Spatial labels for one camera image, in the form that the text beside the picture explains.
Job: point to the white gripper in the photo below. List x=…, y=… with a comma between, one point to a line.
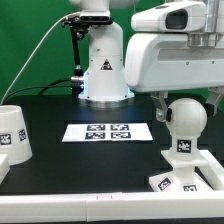
x=163, y=62

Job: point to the white lamp bulb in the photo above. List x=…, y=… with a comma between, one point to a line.
x=188, y=120

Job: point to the white lamp base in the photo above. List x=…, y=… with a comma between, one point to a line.
x=182, y=177

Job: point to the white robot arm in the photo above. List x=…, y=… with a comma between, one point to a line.
x=104, y=80

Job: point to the white lamp shade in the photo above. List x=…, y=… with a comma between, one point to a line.
x=14, y=140

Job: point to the white marker sheet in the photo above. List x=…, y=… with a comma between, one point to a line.
x=107, y=132

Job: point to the white right wall rail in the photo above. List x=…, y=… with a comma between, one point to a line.
x=213, y=171

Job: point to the white wall rail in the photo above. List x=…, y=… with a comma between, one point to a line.
x=110, y=206
x=213, y=171

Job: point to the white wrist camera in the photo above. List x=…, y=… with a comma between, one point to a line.
x=183, y=16

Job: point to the white front wall rail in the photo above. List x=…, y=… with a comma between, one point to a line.
x=110, y=206

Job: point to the grey camera on stand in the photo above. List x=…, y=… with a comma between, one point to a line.
x=94, y=16

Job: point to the white left wall block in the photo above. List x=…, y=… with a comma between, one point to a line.
x=4, y=166

